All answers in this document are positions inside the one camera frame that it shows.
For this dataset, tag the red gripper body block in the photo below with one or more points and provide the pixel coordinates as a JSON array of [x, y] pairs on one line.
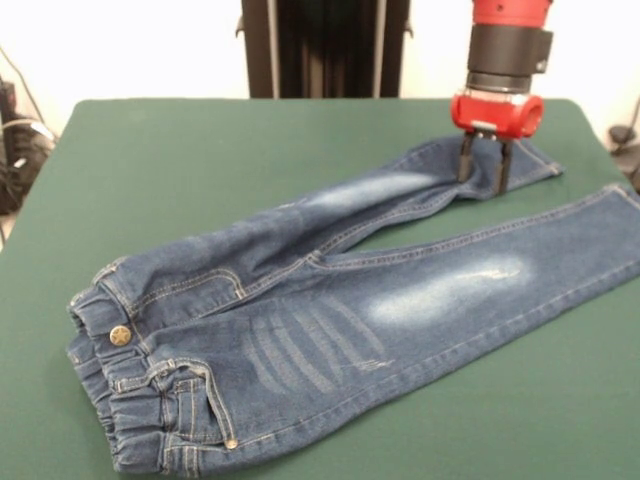
[[495, 115]]

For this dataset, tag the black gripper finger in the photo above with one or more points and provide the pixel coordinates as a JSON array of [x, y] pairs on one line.
[[465, 157], [502, 167]]

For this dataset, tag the blue denim jeans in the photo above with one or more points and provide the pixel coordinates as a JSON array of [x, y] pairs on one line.
[[300, 325]]

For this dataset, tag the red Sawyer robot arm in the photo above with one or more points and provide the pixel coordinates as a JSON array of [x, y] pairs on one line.
[[510, 45]]

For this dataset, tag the dark green table cloth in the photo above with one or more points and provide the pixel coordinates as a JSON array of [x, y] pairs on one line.
[[150, 175]]

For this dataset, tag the black upright bar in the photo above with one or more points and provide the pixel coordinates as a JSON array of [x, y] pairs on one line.
[[6, 102]]

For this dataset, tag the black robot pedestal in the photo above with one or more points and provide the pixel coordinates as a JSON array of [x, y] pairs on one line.
[[325, 50]]

